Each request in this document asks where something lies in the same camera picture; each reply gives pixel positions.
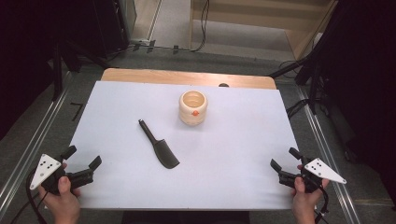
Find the white table mat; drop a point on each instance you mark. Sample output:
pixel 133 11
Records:
pixel 233 155

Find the metal floor rail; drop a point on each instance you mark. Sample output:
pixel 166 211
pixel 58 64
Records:
pixel 34 140
pixel 323 149

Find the person's right hand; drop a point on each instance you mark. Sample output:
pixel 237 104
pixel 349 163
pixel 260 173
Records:
pixel 303 205

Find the power strip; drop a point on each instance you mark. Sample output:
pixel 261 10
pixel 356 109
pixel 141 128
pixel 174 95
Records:
pixel 143 43

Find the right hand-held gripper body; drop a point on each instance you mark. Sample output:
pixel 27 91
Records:
pixel 323 171

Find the cream ringed cup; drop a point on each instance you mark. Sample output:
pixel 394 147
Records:
pixel 193 116

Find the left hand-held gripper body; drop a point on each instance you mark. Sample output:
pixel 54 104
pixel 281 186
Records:
pixel 46 168

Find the black curtain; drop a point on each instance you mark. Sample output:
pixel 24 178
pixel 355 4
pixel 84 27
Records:
pixel 28 46
pixel 367 77

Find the person's left hand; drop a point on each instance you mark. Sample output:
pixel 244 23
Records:
pixel 63 205

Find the black metal stand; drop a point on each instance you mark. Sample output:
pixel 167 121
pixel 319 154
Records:
pixel 57 68
pixel 313 74

